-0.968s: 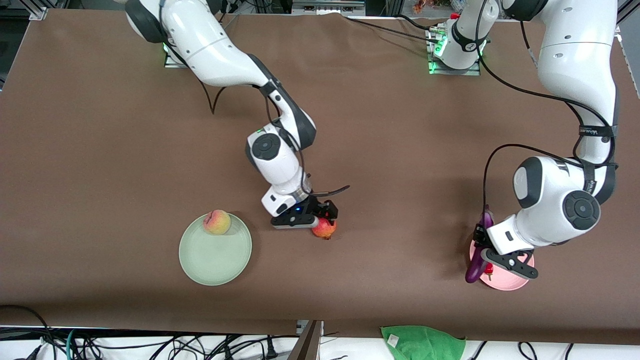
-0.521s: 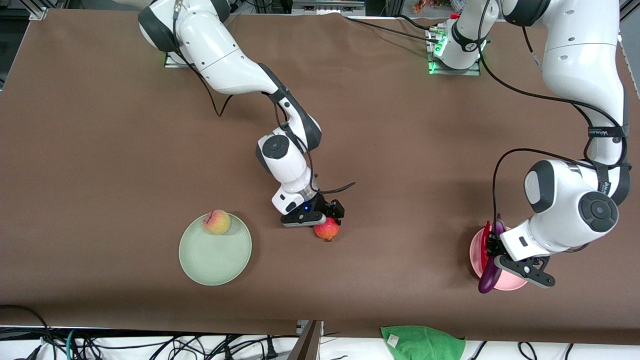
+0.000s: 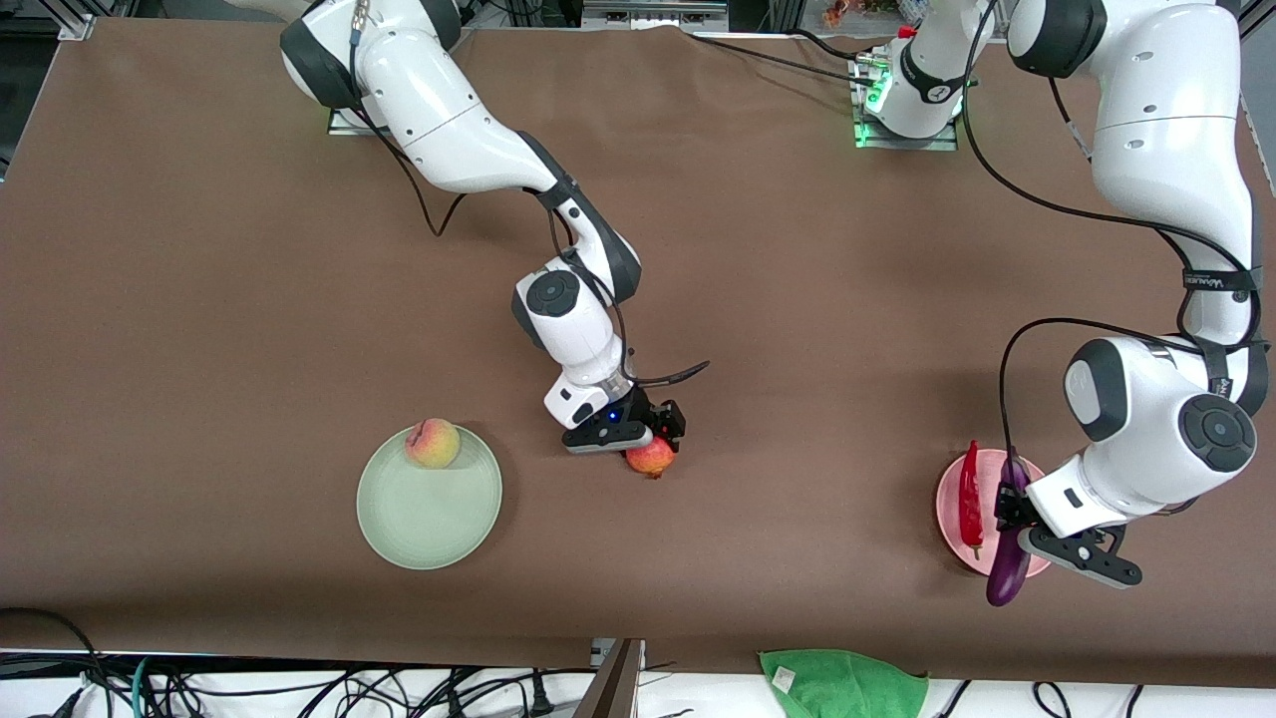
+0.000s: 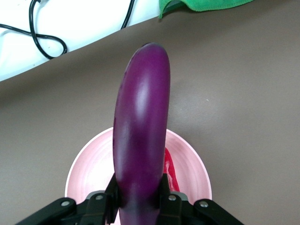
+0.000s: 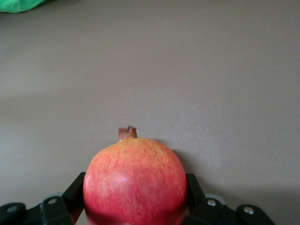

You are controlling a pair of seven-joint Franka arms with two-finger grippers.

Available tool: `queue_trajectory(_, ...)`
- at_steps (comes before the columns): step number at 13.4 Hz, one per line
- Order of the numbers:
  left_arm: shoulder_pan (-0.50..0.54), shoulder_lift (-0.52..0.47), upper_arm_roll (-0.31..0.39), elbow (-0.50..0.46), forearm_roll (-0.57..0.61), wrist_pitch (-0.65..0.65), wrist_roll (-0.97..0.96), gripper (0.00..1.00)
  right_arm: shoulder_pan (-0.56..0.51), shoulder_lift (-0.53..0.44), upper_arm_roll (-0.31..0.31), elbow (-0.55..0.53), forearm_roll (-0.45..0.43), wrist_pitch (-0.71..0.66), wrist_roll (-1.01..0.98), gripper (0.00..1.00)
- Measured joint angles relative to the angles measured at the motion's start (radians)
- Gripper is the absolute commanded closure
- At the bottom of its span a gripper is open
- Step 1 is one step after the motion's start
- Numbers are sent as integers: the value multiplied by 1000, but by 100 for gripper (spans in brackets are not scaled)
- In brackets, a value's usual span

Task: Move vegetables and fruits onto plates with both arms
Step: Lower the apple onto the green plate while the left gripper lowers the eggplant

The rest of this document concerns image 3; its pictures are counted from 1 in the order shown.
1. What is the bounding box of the red chili pepper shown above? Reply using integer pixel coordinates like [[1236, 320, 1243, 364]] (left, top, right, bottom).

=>
[[958, 441, 985, 560]]

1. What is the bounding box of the red pomegranate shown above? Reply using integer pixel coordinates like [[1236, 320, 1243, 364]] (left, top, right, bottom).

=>
[[625, 437, 678, 480]]

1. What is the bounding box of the purple eggplant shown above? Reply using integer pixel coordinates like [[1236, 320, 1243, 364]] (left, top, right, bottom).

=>
[[986, 459, 1034, 608]]

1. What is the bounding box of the yellow pink peach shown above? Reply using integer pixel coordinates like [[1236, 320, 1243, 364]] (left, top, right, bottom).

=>
[[404, 418, 462, 470]]

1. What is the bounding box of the pink plate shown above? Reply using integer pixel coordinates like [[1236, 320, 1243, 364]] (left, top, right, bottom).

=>
[[935, 449, 1054, 580]]

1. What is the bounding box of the light green plate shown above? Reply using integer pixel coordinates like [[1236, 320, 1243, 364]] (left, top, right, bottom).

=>
[[356, 423, 504, 571]]

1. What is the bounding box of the green cloth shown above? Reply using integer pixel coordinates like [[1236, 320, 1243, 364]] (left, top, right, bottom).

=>
[[758, 648, 930, 718]]

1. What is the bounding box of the silver metal box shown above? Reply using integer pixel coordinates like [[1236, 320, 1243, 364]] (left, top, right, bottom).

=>
[[583, 0, 729, 31]]

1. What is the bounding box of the brown table cover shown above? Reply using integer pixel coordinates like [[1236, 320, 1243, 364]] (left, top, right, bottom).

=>
[[0, 18, 1276, 689]]

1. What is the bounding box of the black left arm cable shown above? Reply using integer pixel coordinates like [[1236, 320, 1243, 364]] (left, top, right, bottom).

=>
[[959, 0, 1269, 500]]

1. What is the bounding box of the aluminium post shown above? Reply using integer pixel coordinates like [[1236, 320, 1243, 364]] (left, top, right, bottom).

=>
[[573, 638, 646, 718]]

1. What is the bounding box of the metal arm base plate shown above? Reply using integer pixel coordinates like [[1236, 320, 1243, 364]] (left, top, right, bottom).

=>
[[328, 105, 395, 138], [852, 55, 960, 153]]

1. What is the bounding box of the black base cable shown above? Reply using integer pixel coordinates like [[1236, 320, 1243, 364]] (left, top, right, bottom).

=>
[[688, 32, 880, 87]]

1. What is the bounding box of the black arched floor cable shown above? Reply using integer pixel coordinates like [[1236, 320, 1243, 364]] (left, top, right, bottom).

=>
[[0, 606, 116, 718]]

